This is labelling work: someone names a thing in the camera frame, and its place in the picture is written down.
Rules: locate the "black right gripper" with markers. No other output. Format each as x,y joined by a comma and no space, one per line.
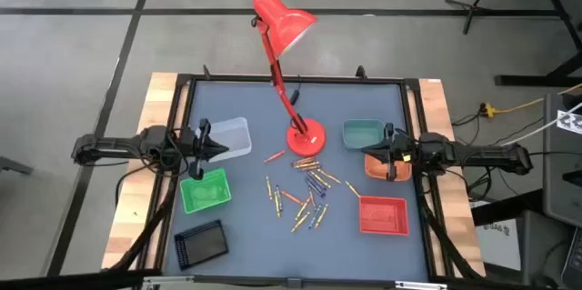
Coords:
398,151

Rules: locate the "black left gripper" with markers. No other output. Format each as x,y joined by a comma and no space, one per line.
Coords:
202,144

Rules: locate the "yellow crayon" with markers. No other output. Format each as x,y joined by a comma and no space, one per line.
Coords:
352,189
319,179
277,212
307,166
302,211
300,222
321,216
268,187
329,176

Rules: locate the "red orange crayon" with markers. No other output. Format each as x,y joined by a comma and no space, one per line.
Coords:
274,156
291,197

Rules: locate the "navy blue crayon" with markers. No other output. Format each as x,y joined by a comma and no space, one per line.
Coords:
318,184
314,187

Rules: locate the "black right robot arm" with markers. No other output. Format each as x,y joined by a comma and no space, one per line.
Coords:
477,153

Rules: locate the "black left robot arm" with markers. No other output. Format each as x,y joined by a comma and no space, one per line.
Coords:
113,146

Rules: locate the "orange plastic bin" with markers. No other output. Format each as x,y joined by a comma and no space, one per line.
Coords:
375,169

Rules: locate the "clear plastic bin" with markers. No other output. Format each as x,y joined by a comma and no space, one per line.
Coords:
234,137

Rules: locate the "teal plastic bin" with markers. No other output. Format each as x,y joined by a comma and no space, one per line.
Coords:
361,133

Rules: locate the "green plastic basket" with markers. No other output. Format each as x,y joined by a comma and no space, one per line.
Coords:
207,192

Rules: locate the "red plastic basket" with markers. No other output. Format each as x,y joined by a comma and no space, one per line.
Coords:
383,216

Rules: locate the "black plastic basket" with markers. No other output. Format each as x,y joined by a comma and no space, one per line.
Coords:
202,244

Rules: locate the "grey blue table mat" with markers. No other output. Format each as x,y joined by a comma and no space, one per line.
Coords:
254,253

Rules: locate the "red desk lamp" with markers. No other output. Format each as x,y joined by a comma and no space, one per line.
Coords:
284,17

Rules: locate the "white cardboard box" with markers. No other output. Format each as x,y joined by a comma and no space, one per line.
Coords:
498,244

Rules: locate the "black tripod stand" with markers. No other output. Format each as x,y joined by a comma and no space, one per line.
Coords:
473,6

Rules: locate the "grey cabinet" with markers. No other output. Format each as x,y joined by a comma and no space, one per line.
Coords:
561,181

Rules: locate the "grey computer case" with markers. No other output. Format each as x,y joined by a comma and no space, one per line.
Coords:
541,244

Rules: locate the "white fiducial marker tag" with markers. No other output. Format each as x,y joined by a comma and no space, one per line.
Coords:
570,122

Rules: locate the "grey stand foot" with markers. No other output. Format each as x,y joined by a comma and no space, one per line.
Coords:
16,166

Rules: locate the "black frame clamp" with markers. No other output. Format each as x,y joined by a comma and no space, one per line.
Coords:
207,72
361,72

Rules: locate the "black metal table frame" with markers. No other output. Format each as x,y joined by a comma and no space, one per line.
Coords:
345,79

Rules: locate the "black desk leg frame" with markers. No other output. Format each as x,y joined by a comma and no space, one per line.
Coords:
527,80

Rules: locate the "black camera mount beam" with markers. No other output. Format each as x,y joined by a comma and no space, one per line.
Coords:
68,281

